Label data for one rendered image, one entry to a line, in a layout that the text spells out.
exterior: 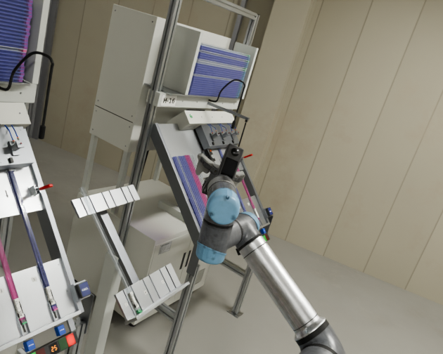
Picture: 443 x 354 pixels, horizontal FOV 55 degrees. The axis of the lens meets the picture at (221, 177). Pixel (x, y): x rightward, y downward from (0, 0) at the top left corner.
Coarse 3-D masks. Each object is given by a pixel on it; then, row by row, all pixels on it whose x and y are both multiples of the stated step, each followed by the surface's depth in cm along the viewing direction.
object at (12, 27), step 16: (0, 0) 128; (16, 0) 132; (32, 0) 136; (0, 16) 130; (16, 16) 134; (0, 32) 132; (16, 32) 136; (0, 48) 134; (16, 48) 138; (0, 64) 136; (16, 64) 140; (0, 80) 138; (16, 80) 143
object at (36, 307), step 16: (16, 272) 134; (32, 272) 139; (48, 272) 143; (0, 288) 129; (16, 288) 133; (32, 288) 137; (64, 288) 145; (0, 304) 127; (32, 304) 135; (48, 304) 139; (64, 304) 143; (0, 320) 126; (16, 320) 130; (32, 320) 133; (48, 320) 137; (0, 336) 124; (16, 336) 128
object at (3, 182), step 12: (24, 168) 149; (0, 180) 140; (24, 180) 147; (0, 192) 139; (12, 192) 142; (24, 192) 146; (0, 204) 138; (12, 204) 141; (24, 204) 144; (36, 204) 148; (0, 216) 136
